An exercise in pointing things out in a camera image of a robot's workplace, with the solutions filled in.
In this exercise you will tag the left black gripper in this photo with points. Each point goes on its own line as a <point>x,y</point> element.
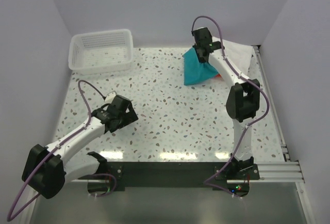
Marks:
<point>129,117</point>

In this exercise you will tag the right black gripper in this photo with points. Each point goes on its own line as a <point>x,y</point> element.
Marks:
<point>201,60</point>

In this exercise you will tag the teal t-shirt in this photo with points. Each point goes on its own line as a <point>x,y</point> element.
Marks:
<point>194,71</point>

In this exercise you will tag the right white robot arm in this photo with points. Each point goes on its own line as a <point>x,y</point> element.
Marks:
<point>243,99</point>

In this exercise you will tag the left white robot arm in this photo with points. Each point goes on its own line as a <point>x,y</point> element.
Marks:
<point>48,168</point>

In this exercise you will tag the folded white t-shirt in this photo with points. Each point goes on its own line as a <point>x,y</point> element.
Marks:
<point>239,54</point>

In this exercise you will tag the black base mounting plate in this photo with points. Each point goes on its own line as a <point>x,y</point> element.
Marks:
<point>234,177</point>

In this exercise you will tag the white plastic basket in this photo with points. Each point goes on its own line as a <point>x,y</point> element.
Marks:
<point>101,52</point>

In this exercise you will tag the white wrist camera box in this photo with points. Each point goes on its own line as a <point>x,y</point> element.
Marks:
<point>109,97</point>

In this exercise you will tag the aluminium rail frame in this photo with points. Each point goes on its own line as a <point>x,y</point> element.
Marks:
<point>287,171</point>

